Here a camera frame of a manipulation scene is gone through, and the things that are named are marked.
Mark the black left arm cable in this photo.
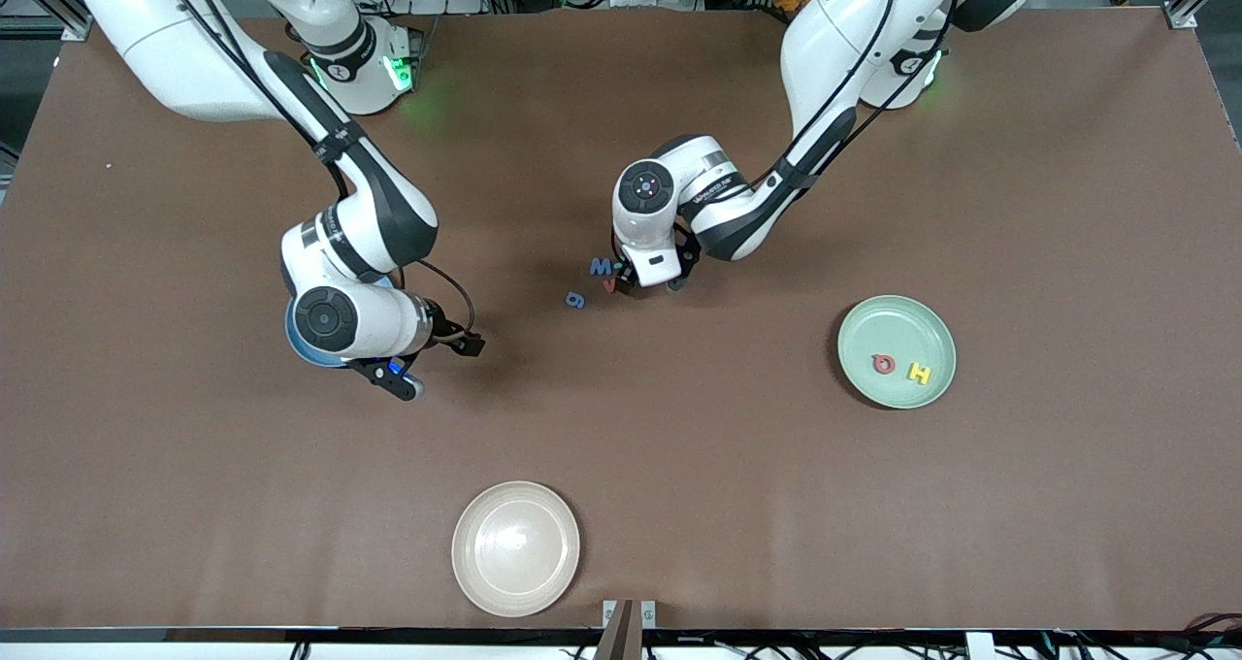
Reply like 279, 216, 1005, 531
737, 0, 962, 195

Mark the blue plate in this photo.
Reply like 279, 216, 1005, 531
284, 270, 399, 369

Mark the brown post with metal brackets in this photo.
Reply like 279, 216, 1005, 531
602, 599, 658, 660

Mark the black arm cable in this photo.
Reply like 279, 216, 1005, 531
737, 0, 962, 195
146, 0, 478, 339

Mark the pale green plate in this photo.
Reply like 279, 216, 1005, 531
837, 295, 958, 411

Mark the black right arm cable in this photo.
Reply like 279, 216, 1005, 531
146, 0, 478, 339

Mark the brown table cover sheet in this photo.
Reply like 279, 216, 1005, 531
0, 8, 1242, 632

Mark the beige plate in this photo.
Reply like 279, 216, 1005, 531
451, 480, 582, 618

